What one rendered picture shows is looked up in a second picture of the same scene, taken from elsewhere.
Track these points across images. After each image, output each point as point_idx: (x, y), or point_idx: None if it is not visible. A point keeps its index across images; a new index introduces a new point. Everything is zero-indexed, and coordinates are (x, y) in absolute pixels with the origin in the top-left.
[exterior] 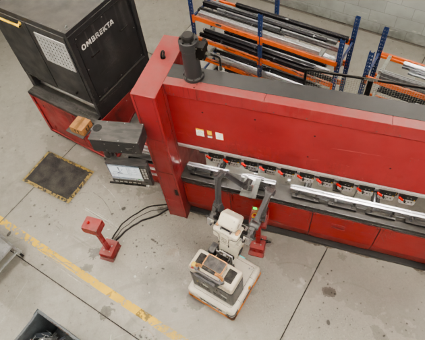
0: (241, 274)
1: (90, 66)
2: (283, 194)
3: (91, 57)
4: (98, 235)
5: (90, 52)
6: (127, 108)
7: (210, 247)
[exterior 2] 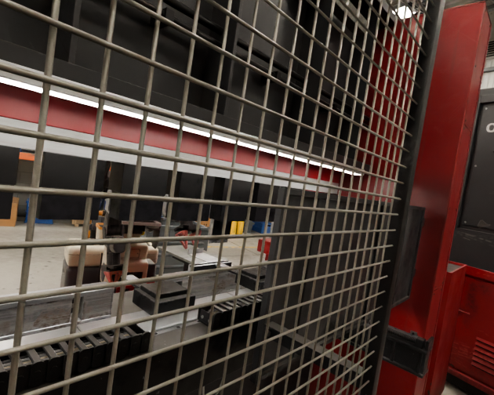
0: (70, 247)
1: (482, 164)
2: (114, 302)
3: (493, 152)
4: (257, 249)
5: None
6: None
7: (149, 259)
